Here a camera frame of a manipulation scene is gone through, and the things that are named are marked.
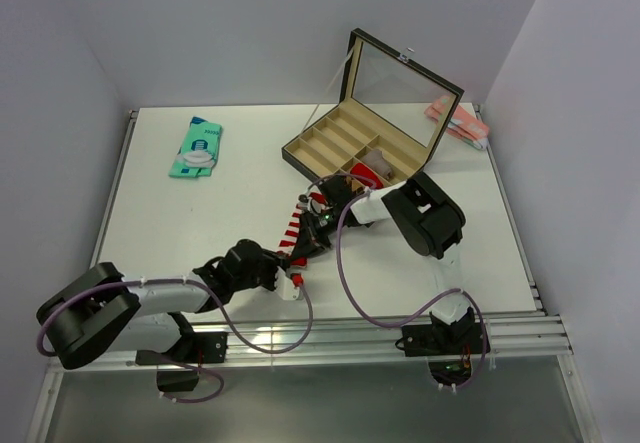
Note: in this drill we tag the red white striped santa sock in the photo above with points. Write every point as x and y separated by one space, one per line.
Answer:
292 235

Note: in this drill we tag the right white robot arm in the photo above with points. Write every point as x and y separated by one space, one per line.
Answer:
430 222

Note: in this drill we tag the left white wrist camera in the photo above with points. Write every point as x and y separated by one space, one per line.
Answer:
288 285

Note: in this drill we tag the grey rolled sock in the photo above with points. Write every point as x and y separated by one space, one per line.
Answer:
375 160

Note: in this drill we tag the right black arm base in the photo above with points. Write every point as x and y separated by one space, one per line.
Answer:
449 349

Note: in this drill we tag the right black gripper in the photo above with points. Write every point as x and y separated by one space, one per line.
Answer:
311 241

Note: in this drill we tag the black compartment box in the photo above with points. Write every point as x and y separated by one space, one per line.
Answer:
379 102

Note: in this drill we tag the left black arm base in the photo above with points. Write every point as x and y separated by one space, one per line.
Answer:
192 351

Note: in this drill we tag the teal green sock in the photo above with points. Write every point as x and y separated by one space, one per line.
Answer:
199 150

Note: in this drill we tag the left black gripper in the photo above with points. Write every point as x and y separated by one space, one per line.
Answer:
273 260

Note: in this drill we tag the pink sock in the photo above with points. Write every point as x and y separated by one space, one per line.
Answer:
462 125

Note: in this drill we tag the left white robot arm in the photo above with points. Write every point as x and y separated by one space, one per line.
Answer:
101 311

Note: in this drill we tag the red rolled sock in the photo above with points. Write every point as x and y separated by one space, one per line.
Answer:
363 174

